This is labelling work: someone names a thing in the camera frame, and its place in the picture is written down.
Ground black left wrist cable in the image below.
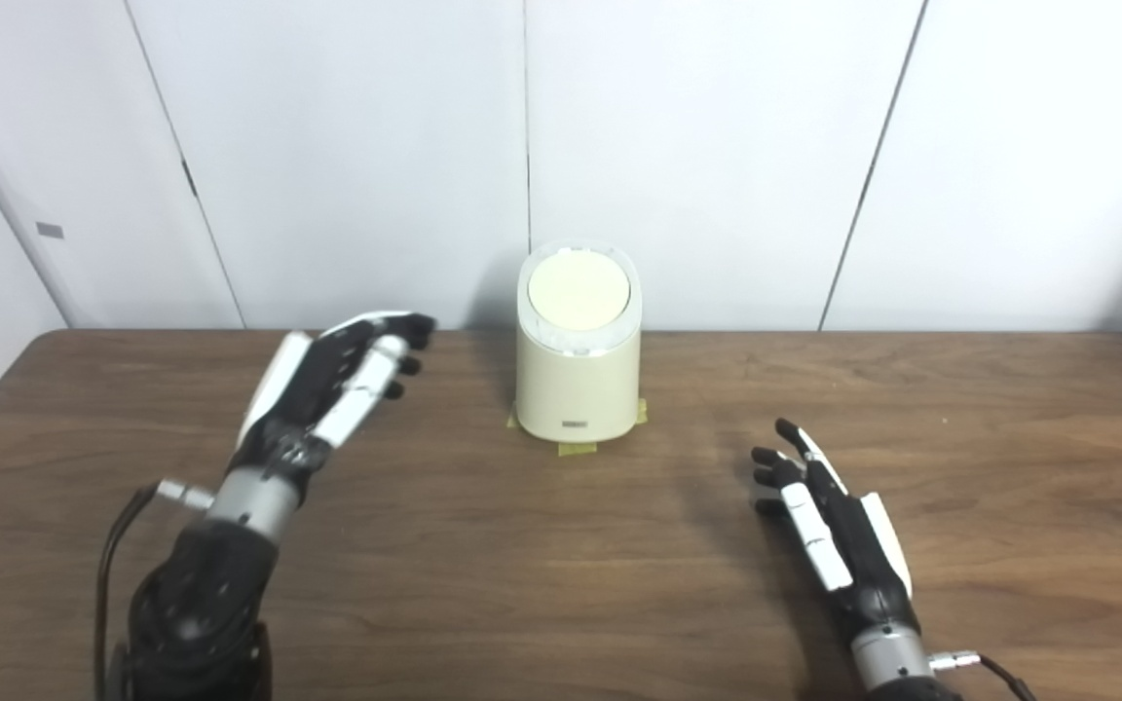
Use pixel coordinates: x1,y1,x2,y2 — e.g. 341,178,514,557
93,477,218,701

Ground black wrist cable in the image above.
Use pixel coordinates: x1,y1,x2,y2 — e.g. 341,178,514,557
929,650,1039,701
93,477,218,701

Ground cream-colored plastic bin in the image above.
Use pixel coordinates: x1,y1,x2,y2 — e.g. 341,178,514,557
514,240,644,443

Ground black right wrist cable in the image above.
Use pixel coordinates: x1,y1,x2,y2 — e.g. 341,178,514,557
929,650,1039,701

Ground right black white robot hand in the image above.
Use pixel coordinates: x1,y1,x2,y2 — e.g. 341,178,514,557
751,419,917,648

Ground round cream bin lid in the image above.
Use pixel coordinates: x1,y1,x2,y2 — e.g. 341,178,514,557
528,249,632,330

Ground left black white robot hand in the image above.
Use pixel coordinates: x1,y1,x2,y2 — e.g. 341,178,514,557
227,311,437,488

